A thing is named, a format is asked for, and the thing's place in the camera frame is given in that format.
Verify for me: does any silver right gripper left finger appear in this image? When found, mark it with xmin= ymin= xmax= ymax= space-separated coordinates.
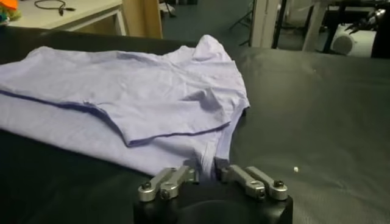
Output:
xmin=137 ymin=165 xmax=200 ymax=203

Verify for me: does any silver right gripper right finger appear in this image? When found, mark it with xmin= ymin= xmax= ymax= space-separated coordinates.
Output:
xmin=214 ymin=164 xmax=289 ymax=201

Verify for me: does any lavender t-shirt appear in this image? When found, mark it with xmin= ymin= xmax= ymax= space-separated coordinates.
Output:
xmin=0 ymin=33 xmax=250 ymax=181

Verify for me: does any black table cover sheet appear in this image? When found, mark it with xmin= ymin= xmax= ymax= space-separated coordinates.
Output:
xmin=0 ymin=26 xmax=390 ymax=224

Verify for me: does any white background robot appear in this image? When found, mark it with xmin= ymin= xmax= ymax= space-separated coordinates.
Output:
xmin=330 ymin=8 xmax=388 ymax=58

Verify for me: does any white table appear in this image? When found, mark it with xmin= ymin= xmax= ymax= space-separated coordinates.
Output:
xmin=7 ymin=0 xmax=126 ymax=36

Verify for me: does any orange garment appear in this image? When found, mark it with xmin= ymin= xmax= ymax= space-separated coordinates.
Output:
xmin=0 ymin=0 xmax=20 ymax=12

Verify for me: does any black looped cable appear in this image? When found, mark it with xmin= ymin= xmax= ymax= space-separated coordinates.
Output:
xmin=34 ymin=0 xmax=76 ymax=16

